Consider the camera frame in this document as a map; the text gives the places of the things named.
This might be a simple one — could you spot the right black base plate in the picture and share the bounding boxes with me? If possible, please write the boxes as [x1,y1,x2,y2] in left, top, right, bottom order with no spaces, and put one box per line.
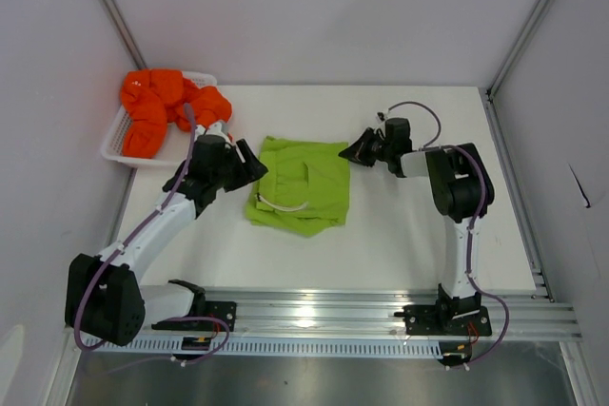
[393,304,492,337]

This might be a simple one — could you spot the white slotted cable duct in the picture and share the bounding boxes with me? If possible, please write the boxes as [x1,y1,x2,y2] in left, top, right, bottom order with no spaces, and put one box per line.
[98,335,442,359]

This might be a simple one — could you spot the white plastic basket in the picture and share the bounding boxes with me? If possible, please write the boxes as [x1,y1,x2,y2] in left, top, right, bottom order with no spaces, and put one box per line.
[102,68,232,166]

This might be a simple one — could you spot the aluminium frame post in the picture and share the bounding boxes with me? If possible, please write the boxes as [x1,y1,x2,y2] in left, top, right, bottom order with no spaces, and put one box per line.
[485,0,556,103]
[98,0,147,69]

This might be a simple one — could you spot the left aluminium frame post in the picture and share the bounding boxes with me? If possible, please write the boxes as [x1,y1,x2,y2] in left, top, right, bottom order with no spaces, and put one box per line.
[98,0,147,69]

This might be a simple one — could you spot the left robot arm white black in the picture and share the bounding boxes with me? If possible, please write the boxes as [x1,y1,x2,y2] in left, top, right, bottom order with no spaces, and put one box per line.
[65,133,267,346]

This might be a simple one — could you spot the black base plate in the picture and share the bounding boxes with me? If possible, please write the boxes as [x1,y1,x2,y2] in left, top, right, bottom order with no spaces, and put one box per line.
[393,304,492,337]
[151,300,238,333]

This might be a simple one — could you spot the right aluminium frame post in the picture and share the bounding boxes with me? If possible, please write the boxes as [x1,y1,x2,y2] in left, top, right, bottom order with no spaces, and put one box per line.
[485,0,556,103]

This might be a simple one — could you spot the orange shorts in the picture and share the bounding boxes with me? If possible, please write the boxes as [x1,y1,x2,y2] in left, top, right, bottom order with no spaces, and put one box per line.
[120,68,232,159]

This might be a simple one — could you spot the lime green shorts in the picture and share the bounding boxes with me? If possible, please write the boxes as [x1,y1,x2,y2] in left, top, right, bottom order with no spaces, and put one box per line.
[245,136,350,237]

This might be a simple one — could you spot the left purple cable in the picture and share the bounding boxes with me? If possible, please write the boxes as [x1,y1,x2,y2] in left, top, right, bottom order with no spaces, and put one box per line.
[73,102,230,369]

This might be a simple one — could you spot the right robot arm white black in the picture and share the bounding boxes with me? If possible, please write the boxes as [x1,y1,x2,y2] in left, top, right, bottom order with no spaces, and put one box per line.
[339,118,495,334]

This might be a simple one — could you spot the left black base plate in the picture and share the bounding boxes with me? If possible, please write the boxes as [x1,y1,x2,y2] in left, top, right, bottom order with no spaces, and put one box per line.
[151,300,238,333]

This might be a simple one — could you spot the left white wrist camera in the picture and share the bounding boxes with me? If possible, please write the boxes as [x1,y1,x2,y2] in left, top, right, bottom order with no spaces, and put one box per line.
[205,121,233,143]

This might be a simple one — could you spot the purple cable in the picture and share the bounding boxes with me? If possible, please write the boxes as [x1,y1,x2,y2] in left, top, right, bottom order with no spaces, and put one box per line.
[378,101,510,372]
[73,102,230,369]

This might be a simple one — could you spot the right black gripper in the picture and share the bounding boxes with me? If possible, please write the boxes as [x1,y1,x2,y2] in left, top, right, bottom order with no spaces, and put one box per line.
[341,127,394,167]

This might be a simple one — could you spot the aluminium mounting rail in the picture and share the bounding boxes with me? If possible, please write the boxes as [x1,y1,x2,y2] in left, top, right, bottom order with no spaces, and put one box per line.
[205,288,581,341]

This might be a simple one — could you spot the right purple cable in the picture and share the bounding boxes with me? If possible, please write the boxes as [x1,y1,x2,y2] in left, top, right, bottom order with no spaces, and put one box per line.
[378,101,510,372]

